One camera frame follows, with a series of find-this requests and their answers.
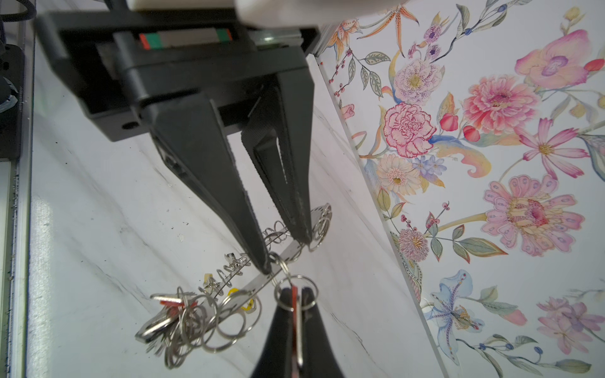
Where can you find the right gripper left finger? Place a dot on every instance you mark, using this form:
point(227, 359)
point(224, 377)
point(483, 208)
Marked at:
point(276, 357)

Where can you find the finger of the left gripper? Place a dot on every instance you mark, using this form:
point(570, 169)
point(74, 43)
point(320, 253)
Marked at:
point(278, 138)

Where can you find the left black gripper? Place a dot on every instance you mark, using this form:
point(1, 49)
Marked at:
point(122, 65)

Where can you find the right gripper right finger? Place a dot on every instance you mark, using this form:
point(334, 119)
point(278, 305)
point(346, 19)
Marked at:
point(318, 359)

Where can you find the red key tag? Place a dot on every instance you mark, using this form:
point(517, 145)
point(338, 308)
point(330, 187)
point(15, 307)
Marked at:
point(297, 312)

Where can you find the round steel key organizer disc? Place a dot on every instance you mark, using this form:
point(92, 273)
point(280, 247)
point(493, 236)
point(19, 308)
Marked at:
point(219, 313)

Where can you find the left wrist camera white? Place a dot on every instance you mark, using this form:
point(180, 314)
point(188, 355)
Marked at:
point(276, 13)

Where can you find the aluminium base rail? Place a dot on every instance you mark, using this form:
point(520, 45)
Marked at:
point(18, 42)

